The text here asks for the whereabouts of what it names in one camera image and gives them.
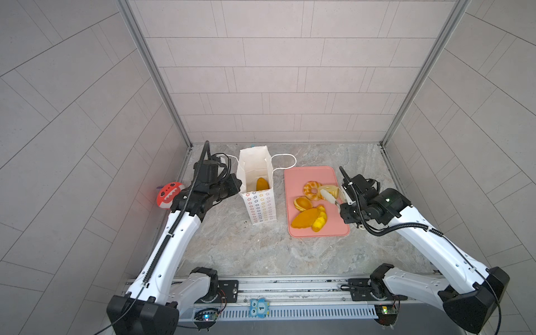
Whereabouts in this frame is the small yellow fake bread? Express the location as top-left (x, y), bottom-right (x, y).
top-left (311, 205), bottom-right (328, 233)

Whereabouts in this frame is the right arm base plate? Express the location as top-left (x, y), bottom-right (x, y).
top-left (347, 279), bottom-right (376, 302)

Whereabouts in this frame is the circuit board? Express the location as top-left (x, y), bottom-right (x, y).
top-left (194, 308), bottom-right (220, 322)
top-left (374, 304), bottom-right (399, 328)

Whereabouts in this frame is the white printed paper bag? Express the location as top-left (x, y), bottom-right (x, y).
top-left (237, 146), bottom-right (297, 225)

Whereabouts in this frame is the left circuit board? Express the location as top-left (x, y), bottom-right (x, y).
top-left (194, 308), bottom-right (220, 322)

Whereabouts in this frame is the orange tart fake bread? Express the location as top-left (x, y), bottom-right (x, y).
top-left (293, 196), bottom-right (314, 212)

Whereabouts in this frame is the blue owl number tag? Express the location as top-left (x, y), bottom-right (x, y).
top-left (249, 298), bottom-right (270, 318)

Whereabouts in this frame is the orange oval fake bread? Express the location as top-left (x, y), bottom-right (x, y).
top-left (291, 208), bottom-right (322, 229)

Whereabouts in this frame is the aluminium mounting rail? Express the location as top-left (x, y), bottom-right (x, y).
top-left (170, 275), bottom-right (426, 323)

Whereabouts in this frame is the braided ring fake bread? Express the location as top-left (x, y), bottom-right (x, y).
top-left (303, 181), bottom-right (322, 201)

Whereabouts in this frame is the red shark plush toy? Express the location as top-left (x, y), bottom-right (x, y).
top-left (156, 181), bottom-right (184, 209)

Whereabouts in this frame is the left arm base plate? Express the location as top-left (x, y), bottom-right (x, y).
top-left (207, 280), bottom-right (239, 304)

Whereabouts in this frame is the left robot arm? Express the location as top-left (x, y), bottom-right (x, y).
top-left (107, 153), bottom-right (241, 334)

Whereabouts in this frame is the long baguette fake bread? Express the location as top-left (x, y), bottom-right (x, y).
top-left (255, 177), bottom-right (270, 191)

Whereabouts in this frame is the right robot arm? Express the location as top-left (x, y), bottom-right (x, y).
top-left (317, 173), bottom-right (510, 334)

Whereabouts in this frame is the pink plastic tray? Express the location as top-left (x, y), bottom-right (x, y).
top-left (284, 166), bottom-right (350, 238)

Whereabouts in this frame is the right circuit board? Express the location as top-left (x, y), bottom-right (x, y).
top-left (374, 304), bottom-right (399, 328)

